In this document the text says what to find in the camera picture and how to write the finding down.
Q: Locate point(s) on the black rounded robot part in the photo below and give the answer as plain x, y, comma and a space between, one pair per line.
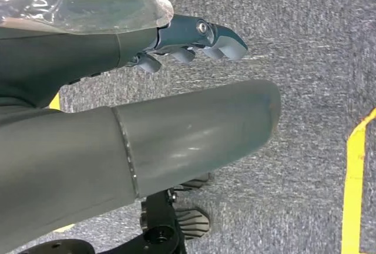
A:
59, 247

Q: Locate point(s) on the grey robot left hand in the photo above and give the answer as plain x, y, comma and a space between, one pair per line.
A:
73, 158

